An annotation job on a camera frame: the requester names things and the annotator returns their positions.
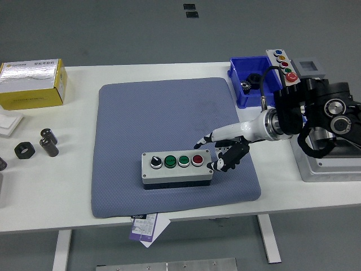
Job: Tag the small metal gear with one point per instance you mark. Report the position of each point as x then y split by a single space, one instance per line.
246 87

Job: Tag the grey square frame box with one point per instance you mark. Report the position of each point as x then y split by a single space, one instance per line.
318 72

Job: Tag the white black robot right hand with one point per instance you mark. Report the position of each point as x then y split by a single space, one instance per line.
248 128

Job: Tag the purple white product tag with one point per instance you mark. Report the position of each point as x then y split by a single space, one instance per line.
142 228

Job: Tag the large black hex nut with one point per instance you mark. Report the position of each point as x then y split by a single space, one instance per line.
28 153
253 79

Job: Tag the grey metal base plate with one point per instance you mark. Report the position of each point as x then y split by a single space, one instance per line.
169 266

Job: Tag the black cylindrical capacitor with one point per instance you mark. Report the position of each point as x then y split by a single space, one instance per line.
48 133
50 148

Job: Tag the grey five-button control box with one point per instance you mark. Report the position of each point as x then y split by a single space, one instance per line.
275 56

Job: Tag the yellow cardboard box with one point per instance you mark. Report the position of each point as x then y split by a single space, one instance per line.
28 93

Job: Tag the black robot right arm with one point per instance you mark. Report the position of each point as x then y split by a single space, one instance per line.
290 113

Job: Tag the grey four-button control box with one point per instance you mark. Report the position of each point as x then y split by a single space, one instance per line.
175 173

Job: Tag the grey distribution box clear lid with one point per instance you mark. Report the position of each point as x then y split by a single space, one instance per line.
324 169

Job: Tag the blue-grey fabric mat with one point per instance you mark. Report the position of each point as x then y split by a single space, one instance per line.
155 113

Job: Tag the black floor socket plate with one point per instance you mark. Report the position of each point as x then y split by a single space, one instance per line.
189 7
192 15

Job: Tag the white table leg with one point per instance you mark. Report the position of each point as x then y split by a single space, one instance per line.
269 240
62 251

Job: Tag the blue plastic bin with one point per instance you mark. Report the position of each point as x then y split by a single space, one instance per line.
248 100

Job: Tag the white card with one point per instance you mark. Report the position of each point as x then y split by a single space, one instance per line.
162 226

